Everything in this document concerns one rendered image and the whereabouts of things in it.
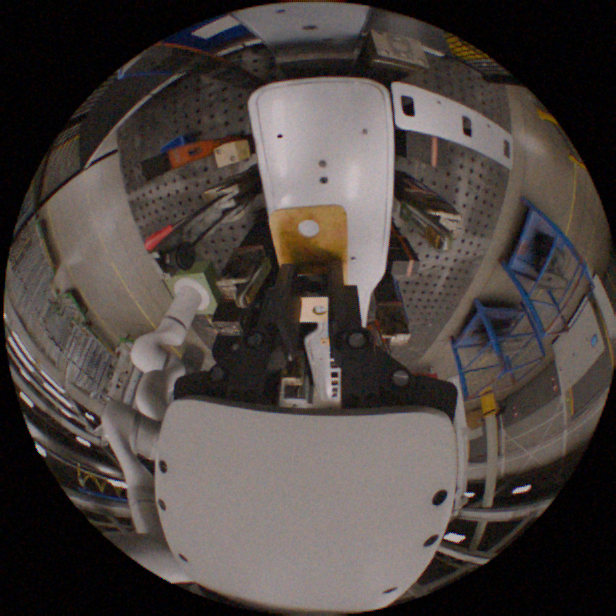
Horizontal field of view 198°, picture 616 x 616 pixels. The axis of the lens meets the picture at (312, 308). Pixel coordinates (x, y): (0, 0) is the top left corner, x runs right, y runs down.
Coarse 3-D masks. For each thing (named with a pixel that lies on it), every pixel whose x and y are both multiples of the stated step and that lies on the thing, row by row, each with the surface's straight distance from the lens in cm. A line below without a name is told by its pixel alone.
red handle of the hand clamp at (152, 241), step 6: (222, 204) 32; (228, 204) 32; (234, 204) 32; (222, 210) 32; (180, 222) 32; (168, 228) 33; (174, 228) 33; (156, 234) 33; (162, 234) 33; (150, 240) 34; (156, 240) 33; (150, 246) 34
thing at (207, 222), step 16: (208, 208) 27; (240, 208) 33; (192, 224) 25; (208, 224) 29; (176, 240) 23; (192, 240) 26; (160, 256) 22; (176, 256) 20; (192, 256) 21; (160, 272) 23; (176, 272) 23
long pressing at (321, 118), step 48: (288, 96) 36; (336, 96) 35; (384, 96) 37; (288, 144) 35; (336, 144) 34; (384, 144) 35; (288, 192) 36; (336, 192) 36; (384, 192) 37; (384, 240) 41
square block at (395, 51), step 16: (368, 32) 38; (384, 32) 38; (368, 48) 38; (384, 48) 35; (400, 48) 36; (416, 48) 38; (368, 64) 41; (384, 64) 37; (400, 64) 37; (416, 64) 36; (384, 80) 49; (400, 80) 47
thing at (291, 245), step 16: (288, 208) 10; (304, 208) 10; (320, 208) 10; (336, 208) 10; (272, 224) 10; (288, 224) 10; (320, 224) 10; (336, 224) 10; (288, 240) 11; (304, 240) 11; (320, 240) 10; (336, 240) 10; (288, 256) 11; (304, 256) 11; (320, 256) 11; (336, 256) 11; (304, 272) 11; (320, 272) 11; (304, 288) 11; (320, 288) 11; (304, 304) 14; (320, 304) 13; (304, 320) 15; (320, 320) 15
